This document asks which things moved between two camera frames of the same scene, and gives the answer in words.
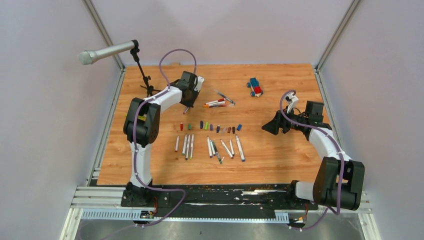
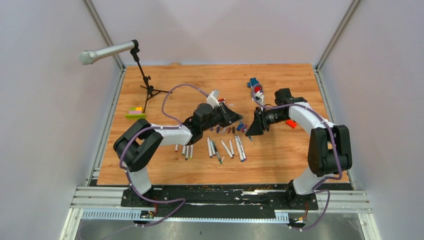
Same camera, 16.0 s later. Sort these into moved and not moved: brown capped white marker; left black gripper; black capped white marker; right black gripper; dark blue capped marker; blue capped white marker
Moved: right black gripper; left black gripper
Not moved: blue capped white marker; black capped white marker; brown capped white marker; dark blue capped marker
